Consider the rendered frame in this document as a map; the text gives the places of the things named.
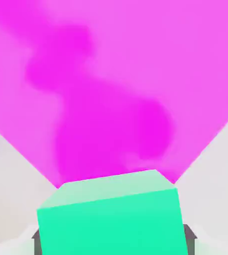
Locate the large magenta box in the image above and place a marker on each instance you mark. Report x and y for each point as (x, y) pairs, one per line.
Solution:
(110, 79)

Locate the small turquoise cube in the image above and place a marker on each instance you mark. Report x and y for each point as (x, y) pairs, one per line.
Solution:
(114, 223)

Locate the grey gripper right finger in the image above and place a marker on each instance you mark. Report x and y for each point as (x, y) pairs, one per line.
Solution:
(205, 243)

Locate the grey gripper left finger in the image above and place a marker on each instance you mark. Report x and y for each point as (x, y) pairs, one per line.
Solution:
(22, 244)

